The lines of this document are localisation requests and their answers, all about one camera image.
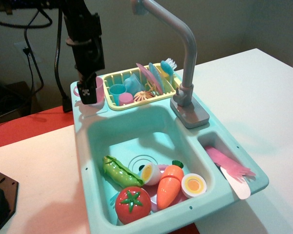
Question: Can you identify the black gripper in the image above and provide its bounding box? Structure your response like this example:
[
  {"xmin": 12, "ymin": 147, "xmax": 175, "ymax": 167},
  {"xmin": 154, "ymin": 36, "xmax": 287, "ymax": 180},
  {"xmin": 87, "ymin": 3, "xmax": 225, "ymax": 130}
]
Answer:
[{"xmin": 65, "ymin": 13, "xmax": 105, "ymax": 104}]

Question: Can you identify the pink plastic cup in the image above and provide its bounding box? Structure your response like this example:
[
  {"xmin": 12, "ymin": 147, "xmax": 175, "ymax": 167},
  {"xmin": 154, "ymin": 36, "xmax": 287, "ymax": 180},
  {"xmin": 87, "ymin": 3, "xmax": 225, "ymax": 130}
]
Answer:
[{"xmin": 73, "ymin": 77, "xmax": 105, "ymax": 105}]

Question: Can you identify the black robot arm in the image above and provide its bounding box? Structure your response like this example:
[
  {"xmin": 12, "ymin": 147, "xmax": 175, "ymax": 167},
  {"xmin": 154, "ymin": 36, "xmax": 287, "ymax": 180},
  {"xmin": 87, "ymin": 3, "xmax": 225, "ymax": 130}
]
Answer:
[{"xmin": 59, "ymin": 0, "xmax": 105, "ymax": 104}]

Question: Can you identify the pink cup in rack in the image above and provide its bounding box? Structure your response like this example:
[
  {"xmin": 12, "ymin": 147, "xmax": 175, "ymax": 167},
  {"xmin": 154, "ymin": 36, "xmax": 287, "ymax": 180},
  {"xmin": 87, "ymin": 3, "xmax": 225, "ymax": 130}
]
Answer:
[{"xmin": 119, "ymin": 92, "xmax": 134, "ymax": 106}]

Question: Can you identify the light blue cup in rack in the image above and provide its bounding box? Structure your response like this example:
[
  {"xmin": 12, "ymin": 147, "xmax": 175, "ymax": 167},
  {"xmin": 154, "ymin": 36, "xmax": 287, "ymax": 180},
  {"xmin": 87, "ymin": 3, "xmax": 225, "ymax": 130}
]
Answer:
[{"xmin": 123, "ymin": 74, "xmax": 145, "ymax": 96}]

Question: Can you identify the mint green toy sink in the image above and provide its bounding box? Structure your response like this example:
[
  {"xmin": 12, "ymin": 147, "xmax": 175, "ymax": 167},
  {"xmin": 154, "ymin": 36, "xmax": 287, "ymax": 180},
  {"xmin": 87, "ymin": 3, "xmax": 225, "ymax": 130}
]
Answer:
[{"xmin": 70, "ymin": 68, "xmax": 270, "ymax": 234}]

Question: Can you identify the toy onion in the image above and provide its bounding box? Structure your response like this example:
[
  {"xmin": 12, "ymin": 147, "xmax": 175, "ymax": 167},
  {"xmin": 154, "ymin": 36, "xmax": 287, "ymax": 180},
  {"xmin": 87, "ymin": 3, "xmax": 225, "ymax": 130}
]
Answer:
[{"xmin": 133, "ymin": 91, "xmax": 155, "ymax": 102}]

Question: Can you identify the yellow dish rack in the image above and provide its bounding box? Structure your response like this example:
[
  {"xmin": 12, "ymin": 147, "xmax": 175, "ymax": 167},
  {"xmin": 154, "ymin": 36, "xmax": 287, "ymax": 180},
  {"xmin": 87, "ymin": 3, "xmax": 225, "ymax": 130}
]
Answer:
[{"xmin": 102, "ymin": 63, "xmax": 181, "ymax": 111}]

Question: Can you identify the pink plate in rack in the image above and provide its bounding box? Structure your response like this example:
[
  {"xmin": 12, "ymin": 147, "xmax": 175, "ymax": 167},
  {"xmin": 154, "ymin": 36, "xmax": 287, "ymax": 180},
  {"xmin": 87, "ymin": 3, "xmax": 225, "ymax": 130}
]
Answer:
[{"xmin": 136, "ymin": 63, "xmax": 163, "ymax": 95}]

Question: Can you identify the blue plate in rack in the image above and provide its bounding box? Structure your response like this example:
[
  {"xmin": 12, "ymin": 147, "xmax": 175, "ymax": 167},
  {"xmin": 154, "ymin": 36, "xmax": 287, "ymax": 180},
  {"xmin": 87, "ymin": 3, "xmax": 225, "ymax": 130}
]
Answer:
[{"xmin": 148, "ymin": 62, "xmax": 164, "ymax": 94}]

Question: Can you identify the blue dish brush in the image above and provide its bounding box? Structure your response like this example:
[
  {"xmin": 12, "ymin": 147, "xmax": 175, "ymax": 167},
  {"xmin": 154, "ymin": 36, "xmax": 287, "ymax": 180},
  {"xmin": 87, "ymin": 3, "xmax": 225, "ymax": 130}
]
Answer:
[{"xmin": 160, "ymin": 58, "xmax": 177, "ymax": 85}]

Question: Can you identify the green toy pea pod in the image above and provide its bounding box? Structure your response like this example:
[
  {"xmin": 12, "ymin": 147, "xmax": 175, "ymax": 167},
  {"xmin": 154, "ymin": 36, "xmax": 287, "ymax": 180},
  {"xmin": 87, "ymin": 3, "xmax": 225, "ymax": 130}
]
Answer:
[{"xmin": 103, "ymin": 156, "xmax": 145, "ymax": 188}]

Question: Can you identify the grey toy faucet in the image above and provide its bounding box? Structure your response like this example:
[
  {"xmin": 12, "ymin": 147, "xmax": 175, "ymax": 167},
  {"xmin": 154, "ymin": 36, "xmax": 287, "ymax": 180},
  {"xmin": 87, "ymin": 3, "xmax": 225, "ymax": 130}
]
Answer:
[{"xmin": 131, "ymin": 0, "xmax": 209, "ymax": 129}]

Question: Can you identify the left toy egg half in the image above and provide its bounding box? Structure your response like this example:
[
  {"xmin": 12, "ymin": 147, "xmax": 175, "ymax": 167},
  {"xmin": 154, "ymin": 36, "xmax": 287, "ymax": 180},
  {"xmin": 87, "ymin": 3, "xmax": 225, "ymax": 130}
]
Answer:
[{"xmin": 141, "ymin": 163, "xmax": 162, "ymax": 186}]

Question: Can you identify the toy egg half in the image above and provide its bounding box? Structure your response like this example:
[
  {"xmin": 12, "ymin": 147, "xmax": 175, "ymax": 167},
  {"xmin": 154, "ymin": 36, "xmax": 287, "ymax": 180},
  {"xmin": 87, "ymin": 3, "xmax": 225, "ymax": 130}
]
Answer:
[
  {"xmin": 181, "ymin": 173, "xmax": 207, "ymax": 198},
  {"xmin": 141, "ymin": 163, "xmax": 162, "ymax": 186}
]

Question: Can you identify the red toy tomato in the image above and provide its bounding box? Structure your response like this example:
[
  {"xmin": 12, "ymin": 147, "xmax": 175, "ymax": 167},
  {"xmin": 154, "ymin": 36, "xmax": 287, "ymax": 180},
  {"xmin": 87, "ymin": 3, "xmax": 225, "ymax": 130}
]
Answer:
[{"xmin": 115, "ymin": 186, "xmax": 151, "ymax": 224}]

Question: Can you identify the orange toy carrot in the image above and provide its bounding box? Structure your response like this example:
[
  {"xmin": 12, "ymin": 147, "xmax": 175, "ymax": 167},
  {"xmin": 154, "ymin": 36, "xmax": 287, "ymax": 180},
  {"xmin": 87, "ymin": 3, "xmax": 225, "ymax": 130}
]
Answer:
[{"xmin": 156, "ymin": 160, "xmax": 184, "ymax": 210}]

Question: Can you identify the right toy egg half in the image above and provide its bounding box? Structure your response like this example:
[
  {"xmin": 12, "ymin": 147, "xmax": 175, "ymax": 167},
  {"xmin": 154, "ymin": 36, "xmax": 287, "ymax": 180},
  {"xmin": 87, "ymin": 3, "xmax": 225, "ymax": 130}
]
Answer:
[{"xmin": 181, "ymin": 173, "xmax": 207, "ymax": 198}]

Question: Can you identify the pink toy fork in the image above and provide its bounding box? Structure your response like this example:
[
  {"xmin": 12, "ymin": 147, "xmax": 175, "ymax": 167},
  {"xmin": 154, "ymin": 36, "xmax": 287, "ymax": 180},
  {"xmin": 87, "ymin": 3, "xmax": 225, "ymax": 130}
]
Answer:
[{"xmin": 205, "ymin": 146, "xmax": 256, "ymax": 182}]

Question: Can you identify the white toy knife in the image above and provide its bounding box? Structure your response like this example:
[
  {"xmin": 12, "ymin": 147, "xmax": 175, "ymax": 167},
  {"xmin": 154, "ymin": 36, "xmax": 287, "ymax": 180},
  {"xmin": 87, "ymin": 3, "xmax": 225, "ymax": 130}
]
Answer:
[{"xmin": 220, "ymin": 167, "xmax": 251, "ymax": 200}]

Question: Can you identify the black flexible cable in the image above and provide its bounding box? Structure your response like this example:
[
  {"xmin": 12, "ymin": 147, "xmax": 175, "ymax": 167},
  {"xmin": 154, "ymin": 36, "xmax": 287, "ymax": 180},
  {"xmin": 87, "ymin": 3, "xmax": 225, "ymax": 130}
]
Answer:
[{"xmin": 53, "ymin": 9, "xmax": 73, "ymax": 113}]

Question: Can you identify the white wall outlet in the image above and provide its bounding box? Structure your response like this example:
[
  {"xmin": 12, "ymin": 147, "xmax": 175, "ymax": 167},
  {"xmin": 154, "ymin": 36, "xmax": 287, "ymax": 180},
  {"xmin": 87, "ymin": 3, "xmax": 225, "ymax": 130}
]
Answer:
[{"xmin": 14, "ymin": 41, "xmax": 42, "ymax": 65}]

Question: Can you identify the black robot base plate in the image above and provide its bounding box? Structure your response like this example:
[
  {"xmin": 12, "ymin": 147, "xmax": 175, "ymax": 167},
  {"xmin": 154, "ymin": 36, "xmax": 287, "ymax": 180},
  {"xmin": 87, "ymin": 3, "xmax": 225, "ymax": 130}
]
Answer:
[{"xmin": 0, "ymin": 172, "xmax": 19, "ymax": 230}]

